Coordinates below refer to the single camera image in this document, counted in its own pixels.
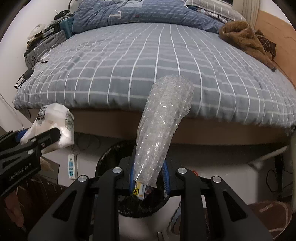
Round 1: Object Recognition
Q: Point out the beige curtain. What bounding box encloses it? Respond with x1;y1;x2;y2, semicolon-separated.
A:
232;0;262;28

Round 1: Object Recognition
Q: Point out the dark diamond-patterned cushion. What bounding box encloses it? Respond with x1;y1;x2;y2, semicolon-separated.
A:
254;29;277;61

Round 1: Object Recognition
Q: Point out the person's left hand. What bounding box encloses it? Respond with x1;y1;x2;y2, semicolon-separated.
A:
4;192;25;229

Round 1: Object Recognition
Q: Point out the white power strip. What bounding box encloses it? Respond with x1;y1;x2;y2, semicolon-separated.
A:
68;154;77;180

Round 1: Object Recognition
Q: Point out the bed with grey checked sheet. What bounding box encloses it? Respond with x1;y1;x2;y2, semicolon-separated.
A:
13;22;296;145

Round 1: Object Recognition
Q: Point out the clear bag with white padding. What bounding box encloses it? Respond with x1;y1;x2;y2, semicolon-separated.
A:
20;103;75;153

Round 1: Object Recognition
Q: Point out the clear bubble wrap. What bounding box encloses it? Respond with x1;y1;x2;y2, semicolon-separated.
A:
134;75;194;188

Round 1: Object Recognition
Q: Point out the grey checked pillow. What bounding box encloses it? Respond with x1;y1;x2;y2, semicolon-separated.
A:
185;0;247;24

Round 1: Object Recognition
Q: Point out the wooden headboard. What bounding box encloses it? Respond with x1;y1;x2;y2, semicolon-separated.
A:
254;9;296;91

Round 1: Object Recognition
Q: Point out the teal plastic stool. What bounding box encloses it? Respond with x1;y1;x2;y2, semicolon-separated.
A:
59;17;74;39

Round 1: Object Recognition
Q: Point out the black device pile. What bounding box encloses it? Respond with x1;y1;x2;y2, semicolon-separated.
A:
54;9;74;20

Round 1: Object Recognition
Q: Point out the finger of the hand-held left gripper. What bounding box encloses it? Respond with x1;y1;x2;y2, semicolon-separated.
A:
0;130;28;149
0;127;62;172

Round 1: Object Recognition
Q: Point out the blue striped quilt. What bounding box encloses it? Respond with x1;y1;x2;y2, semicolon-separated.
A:
72;0;226;35

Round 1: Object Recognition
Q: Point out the black power adapter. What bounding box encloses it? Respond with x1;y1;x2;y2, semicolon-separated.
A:
15;67;35;88

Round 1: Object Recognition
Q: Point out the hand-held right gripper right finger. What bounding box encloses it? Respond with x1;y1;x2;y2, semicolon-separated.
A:
162;161;273;241

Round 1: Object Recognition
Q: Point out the yellow packet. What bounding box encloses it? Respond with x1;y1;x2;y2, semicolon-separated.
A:
132;182;148;201

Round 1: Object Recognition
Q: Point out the brown fleece garment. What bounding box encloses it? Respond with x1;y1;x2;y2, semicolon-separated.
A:
218;21;277;71

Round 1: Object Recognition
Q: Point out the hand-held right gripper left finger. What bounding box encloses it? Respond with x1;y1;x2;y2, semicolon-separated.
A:
27;158;137;241

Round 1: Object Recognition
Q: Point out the grey suitcase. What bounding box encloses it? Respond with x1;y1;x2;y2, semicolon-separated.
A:
24;29;67;67

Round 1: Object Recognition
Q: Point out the trash bin with black bag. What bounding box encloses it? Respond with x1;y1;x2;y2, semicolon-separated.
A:
95;140;171;218

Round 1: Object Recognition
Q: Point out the white mask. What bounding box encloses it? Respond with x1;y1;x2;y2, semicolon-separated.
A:
29;23;45;40

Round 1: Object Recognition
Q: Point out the brown slipper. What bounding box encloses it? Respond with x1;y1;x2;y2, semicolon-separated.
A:
251;200;293;240

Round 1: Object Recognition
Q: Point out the white charger with cable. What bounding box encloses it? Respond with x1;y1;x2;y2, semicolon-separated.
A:
40;49;51;63

